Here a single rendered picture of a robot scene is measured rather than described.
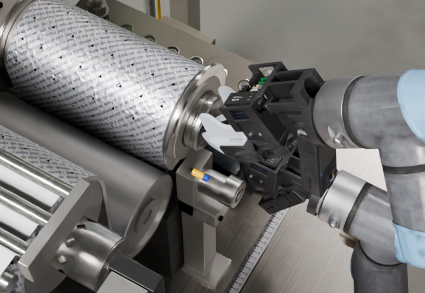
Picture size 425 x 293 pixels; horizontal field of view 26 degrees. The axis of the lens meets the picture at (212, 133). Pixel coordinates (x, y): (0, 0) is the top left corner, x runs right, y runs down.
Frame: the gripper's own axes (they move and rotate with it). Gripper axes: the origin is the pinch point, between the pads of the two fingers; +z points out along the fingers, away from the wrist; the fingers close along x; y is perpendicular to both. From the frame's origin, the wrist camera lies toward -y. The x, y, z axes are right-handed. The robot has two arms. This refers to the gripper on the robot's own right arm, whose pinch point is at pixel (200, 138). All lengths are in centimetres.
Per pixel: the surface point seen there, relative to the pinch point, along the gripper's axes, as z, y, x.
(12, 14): 22.4, 22.7, 8.0
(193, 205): -6.1, 5.0, 12.0
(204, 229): -7.2, -2.5, 11.1
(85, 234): -4.6, 27.7, 30.6
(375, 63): 3, -109, -107
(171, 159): -3.2, 14.9, 12.2
